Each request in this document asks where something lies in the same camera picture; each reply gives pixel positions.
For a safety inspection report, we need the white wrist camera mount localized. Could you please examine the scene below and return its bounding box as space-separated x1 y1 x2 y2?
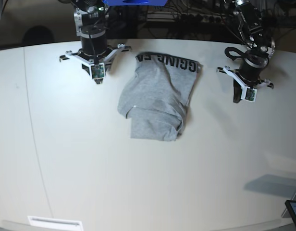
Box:
59 43 132 66
217 66 274 103

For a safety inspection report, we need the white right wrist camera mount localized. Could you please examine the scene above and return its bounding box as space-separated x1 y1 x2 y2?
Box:
59 43 132 66

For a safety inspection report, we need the black power strip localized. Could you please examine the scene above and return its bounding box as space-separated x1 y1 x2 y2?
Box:
146 12 223 24

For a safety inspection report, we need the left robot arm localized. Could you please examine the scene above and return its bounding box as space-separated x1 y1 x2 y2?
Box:
222 0 275 103

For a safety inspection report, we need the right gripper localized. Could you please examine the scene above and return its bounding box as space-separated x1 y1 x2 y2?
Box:
80 31 111 84

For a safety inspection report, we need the grey T-shirt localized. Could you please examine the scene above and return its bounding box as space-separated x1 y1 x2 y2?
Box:
117 52 201 141

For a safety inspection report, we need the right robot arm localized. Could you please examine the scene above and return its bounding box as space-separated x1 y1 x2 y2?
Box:
71 0 112 84

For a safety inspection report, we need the white label plate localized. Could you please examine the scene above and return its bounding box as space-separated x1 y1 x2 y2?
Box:
27 216 83 231

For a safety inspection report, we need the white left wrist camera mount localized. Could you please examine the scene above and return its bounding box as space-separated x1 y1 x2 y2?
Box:
217 66 274 103

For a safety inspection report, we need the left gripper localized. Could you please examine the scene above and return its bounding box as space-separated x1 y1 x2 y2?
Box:
233 56 270 103

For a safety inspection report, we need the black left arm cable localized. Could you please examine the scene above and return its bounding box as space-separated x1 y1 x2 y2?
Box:
224 46 246 62

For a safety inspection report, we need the blue plastic box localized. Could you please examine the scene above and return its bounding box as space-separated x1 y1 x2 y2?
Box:
102 0 167 6

